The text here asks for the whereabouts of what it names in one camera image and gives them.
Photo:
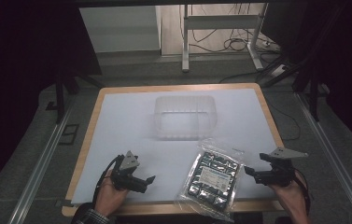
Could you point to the aluminium floor rail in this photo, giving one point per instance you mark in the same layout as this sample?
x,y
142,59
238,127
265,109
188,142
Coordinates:
x,y
41,168
335,158

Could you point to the person's right hand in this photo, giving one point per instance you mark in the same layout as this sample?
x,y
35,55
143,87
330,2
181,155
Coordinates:
x,y
292,197

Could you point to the white board with wooden frame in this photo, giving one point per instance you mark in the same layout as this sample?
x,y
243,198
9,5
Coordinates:
x,y
133,130

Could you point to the person's left hand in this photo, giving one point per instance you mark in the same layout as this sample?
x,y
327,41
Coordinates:
x,y
109,197

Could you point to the black metal stand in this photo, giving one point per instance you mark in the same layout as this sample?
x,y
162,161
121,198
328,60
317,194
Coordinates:
x,y
313,93
61,93

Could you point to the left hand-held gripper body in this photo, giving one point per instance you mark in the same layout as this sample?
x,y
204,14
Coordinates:
x,y
126,166

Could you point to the white metal desk frame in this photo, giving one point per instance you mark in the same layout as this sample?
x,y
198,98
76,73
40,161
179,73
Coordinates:
x,y
220,21

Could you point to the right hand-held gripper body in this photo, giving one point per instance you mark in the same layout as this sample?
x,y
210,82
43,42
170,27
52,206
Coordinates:
x,y
281,174

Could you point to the white cabinet panel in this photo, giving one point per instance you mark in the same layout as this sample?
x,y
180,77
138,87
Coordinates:
x,y
119,29

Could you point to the clear bag of dark packets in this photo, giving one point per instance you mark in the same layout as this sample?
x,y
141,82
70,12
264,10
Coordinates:
x,y
212,182

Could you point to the clear plastic container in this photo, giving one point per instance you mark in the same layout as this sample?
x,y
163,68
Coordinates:
x,y
184,116

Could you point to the black rectangular floor frame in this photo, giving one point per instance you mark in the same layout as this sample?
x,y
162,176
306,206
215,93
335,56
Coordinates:
x,y
69,134

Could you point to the white power strip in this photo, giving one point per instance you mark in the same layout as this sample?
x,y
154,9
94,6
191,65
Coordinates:
x,y
278,70

